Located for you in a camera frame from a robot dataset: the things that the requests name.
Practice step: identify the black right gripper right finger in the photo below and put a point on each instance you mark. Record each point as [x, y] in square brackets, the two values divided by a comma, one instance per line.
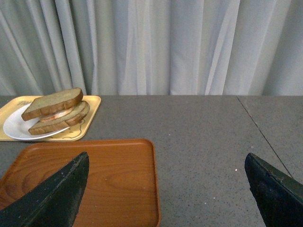
[279, 197]

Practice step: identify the white round plate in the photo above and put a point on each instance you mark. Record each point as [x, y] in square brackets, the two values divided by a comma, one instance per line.
[15, 127]

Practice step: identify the brown wooden tray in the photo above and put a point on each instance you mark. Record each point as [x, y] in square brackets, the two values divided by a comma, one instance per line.
[122, 186]

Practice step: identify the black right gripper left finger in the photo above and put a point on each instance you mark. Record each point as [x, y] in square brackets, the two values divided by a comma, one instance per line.
[54, 202]

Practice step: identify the yellow bear tray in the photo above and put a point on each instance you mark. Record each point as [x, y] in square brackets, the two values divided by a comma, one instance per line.
[73, 133]

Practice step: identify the grey pleated curtain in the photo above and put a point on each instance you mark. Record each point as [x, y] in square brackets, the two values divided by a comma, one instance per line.
[152, 47]

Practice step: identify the fried egg toy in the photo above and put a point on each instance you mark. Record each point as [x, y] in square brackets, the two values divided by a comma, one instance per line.
[56, 115]

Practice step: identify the bread slice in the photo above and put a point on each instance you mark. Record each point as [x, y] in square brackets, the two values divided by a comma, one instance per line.
[53, 103]
[74, 117]

